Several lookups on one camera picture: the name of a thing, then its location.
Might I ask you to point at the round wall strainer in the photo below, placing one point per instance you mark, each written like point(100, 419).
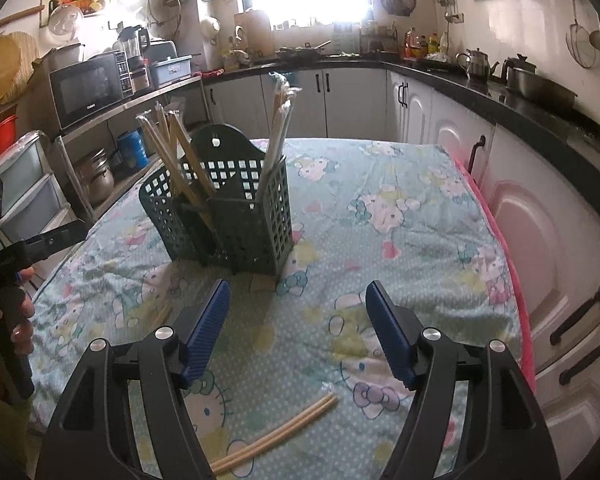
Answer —
point(398, 0)

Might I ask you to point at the large steel pot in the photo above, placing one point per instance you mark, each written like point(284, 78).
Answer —
point(96, 177)

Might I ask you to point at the steel basin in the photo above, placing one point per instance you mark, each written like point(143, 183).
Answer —
point(540, 90)

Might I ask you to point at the blender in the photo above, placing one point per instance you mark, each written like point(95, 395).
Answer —
point(132, 55)

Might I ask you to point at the small white fan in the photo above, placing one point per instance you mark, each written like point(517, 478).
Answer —
point(65, 20)

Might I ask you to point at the bunch of wooden chopsticks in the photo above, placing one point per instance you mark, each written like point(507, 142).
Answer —
point(172, 160)
point(280, 120)

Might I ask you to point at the black countertop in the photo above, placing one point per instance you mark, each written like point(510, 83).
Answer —
point(530, 110)

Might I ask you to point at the white hanging colander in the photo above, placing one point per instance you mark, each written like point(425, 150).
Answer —
point(211, 30)

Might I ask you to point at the green plastic utensil basket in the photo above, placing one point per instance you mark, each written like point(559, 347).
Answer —
point(250, 230)

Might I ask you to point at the metal kitchen rack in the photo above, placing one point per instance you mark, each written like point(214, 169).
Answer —
point(145, 102)

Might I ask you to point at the steel kettle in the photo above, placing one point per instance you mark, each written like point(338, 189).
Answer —
point(476, 65)

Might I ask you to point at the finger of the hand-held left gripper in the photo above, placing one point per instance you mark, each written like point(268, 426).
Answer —
point(55, 240)

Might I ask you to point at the wooden rolling pin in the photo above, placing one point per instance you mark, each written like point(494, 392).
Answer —
point(20, 16)

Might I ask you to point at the plastic drawer unit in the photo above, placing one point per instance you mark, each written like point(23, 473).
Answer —
point(25, 185)

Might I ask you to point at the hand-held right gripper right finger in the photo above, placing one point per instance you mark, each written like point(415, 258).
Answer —
point(387, 335)

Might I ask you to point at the hanging cooking utensils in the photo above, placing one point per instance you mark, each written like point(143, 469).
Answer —
point(449, 0)

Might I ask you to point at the person's left forearm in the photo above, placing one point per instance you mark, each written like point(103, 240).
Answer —
point(0, 410)

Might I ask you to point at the grey appliance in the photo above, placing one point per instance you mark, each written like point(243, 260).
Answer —
point(160, 51)

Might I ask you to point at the blue canister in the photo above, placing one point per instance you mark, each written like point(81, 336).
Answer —
point(132, 150)

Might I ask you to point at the spice rack with jars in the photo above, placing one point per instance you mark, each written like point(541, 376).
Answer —
point(365, 37)

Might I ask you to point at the black microwave oven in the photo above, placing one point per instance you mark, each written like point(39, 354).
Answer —
point(87, 92)

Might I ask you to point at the frying pan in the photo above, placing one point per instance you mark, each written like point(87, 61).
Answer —
point(300, 51)

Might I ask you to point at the dark kettle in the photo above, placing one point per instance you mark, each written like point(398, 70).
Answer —
point(520, 66)

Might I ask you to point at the round woven mat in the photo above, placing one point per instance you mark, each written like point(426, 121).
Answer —
point(30, 60)

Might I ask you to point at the cooking oil bottles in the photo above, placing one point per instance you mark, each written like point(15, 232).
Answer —
point(425, 45)

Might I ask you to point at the white kitchen cabinets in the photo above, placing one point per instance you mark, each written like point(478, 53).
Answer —
point(480, 130)

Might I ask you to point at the person's left hand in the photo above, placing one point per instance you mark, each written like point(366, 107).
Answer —
point(25, 307)

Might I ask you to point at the cardboard box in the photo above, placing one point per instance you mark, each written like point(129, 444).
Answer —
point(60, 57)

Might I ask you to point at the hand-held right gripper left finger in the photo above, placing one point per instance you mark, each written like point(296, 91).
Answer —
point(207, 330)

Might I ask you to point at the wooden cutting board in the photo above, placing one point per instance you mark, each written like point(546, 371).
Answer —
point(254, 32)

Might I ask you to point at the cartoon printed blanket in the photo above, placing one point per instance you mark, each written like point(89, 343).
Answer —
point(380, 240)

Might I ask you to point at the light blue plastic tray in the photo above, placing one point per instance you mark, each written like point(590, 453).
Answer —
point(170, 71)

